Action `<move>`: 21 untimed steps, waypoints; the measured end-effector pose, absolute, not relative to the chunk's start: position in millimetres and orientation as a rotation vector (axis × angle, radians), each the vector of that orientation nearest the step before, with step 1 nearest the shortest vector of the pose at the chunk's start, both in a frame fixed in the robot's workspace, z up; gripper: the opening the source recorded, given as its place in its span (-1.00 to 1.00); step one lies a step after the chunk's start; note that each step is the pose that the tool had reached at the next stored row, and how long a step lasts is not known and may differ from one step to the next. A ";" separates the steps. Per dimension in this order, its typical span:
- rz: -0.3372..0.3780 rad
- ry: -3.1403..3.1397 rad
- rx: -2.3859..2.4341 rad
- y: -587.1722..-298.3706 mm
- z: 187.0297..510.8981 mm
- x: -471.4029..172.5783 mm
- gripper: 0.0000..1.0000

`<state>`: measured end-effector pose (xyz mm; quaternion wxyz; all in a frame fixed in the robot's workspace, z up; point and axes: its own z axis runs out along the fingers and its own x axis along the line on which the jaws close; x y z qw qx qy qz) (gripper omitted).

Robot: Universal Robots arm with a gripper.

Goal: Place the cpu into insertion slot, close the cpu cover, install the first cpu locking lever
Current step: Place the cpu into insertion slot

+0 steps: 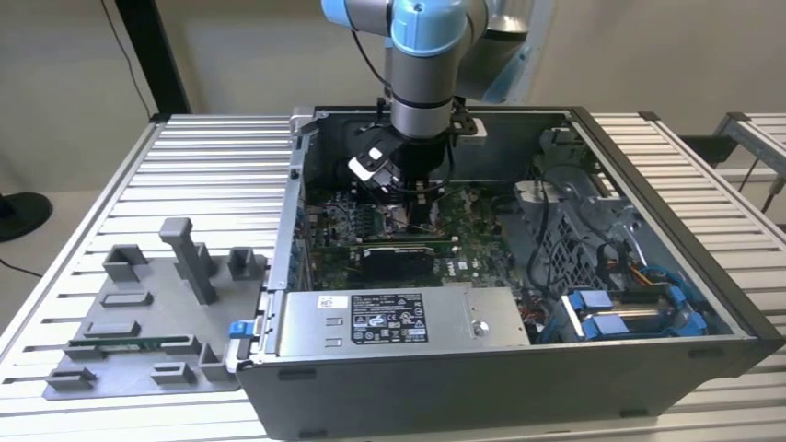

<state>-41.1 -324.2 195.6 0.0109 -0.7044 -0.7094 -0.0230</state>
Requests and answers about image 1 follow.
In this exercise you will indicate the silver power supply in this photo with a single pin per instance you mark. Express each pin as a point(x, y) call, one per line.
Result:
point(307, 322)

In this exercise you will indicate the black PC case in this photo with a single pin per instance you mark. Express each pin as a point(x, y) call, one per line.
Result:
point(429, 400)

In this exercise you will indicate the black upright pole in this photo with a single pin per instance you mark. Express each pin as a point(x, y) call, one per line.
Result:
point(153, 55)

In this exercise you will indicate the green RAM stick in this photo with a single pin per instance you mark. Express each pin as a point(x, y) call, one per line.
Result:
point(380, 239)
point(134, 343)

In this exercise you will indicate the green motherboard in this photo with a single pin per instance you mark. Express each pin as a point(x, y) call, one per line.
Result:
point(484, 239)

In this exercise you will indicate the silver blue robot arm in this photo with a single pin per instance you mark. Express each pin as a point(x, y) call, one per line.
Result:
point(423, 83)

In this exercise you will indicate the blue disk carrier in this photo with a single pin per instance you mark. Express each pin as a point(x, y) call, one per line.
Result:
point(604, 324)
point(592, 299)

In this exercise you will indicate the CPU socket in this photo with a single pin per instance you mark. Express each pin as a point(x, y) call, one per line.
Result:
point(392, 217)

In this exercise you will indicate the round black stand base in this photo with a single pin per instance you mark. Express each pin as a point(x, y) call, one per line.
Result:
point(24, 216)

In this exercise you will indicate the small wrist camera bracket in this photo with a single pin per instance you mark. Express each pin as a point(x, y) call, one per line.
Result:
point(469, 126)

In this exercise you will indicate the grey parts rack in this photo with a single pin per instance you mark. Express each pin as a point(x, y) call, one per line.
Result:
point(158, 322)

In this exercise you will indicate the grey drive cage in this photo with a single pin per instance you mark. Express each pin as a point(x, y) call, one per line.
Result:
point(567, 258)

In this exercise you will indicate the aluminium side table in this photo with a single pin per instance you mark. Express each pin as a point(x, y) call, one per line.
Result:
point(755, 133)

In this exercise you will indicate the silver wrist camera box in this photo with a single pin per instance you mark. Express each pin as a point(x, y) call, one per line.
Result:
point(377, 163)

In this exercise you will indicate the black graphics card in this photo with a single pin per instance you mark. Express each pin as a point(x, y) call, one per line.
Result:
point(395, 267)

